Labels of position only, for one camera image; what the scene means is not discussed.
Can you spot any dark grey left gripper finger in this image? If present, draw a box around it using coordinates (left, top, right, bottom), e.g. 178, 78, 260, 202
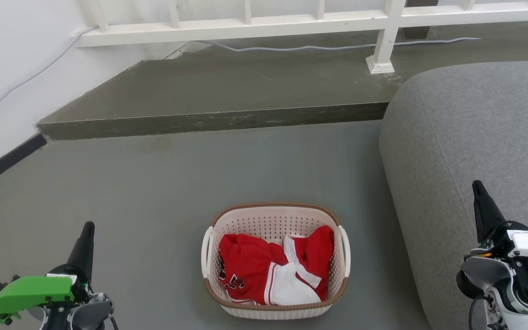
66, 221, 95, 281

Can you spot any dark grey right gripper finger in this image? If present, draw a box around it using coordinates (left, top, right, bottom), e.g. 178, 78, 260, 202
472, 180, 508, 243

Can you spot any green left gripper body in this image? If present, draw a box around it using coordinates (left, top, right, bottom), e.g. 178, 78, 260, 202
0, 264, 93, 324

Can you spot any white perforated plastic laundry basket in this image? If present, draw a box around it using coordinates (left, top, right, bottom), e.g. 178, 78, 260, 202
201, 202, 351, 320

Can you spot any grey fabric sofa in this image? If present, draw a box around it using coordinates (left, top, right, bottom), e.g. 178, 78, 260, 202
379, 60, 528, 330

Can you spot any black baseboard strip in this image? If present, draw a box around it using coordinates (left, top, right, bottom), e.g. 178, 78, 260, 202
0, 133, 48, 195

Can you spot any red and white sports clothing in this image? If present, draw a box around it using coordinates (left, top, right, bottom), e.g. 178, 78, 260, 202
218, 225, 335, 306

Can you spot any white wooden railing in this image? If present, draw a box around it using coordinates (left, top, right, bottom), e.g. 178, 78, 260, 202
75, 0, 528, 75

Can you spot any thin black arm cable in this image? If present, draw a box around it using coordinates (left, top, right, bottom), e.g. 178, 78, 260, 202
467, 295, 491, 330

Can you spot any thin grey cable on wall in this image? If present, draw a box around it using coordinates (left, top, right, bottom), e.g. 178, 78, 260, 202
0, 25, 98, 124

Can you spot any grey cable on floor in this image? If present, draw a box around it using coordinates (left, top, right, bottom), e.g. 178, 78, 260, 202
195, 37, 482, 52

